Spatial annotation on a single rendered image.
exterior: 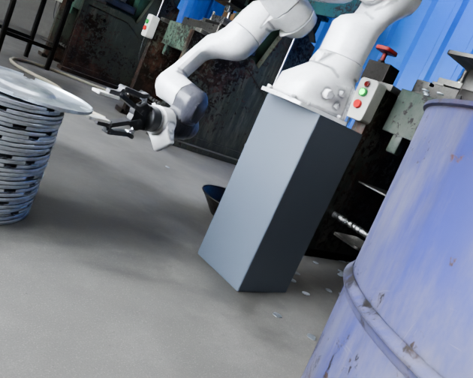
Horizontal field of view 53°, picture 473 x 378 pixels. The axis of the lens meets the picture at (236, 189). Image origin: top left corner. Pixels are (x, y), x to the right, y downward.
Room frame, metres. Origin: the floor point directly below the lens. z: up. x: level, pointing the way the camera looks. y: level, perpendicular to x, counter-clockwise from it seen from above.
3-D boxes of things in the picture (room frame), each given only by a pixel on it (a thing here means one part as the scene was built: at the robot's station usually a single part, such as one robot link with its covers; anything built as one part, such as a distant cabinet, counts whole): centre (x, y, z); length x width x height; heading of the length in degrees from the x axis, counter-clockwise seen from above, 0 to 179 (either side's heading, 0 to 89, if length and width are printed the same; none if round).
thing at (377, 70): (1.71, -0.29, 0.62); 0.10 x 0.06 x 0.20; 41
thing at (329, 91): (1.14, -0.07, 0.52); 0.22 x 0.19 x 0.14; 135
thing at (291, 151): (1.17, -0.10, 0.23); 0.18 x 0.18 x 0.45; 45
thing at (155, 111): (1.31, 0.32, 0.25); 0.09 x 0.07 x 0.08; 152
